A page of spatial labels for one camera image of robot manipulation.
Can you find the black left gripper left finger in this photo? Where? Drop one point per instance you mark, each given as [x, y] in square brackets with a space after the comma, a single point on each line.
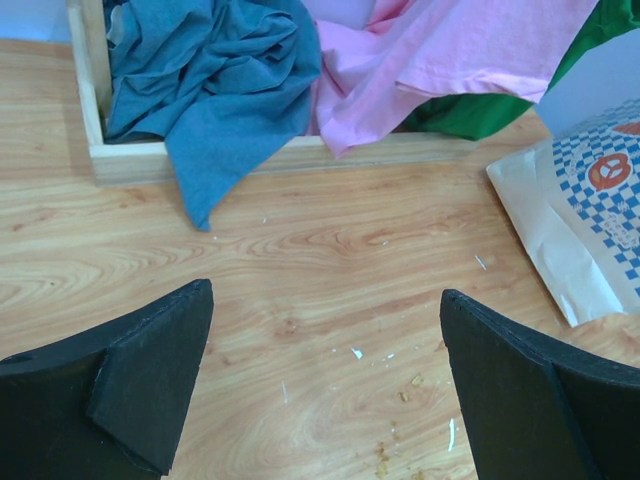
[109, 402]

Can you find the pink t-shirt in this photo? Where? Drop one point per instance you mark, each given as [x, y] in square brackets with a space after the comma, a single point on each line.
[414, 51]

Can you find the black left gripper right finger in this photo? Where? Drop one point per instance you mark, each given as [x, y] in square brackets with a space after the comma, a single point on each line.
[535, 407]

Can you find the blue checkered paper bag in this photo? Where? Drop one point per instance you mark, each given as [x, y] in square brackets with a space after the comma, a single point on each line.
[574, 202]

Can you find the green t-shirt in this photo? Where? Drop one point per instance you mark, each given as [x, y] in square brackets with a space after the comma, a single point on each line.
[477, 116]

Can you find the blue crumpled cloth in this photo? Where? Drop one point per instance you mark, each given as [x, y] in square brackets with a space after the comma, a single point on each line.
[224, 84]

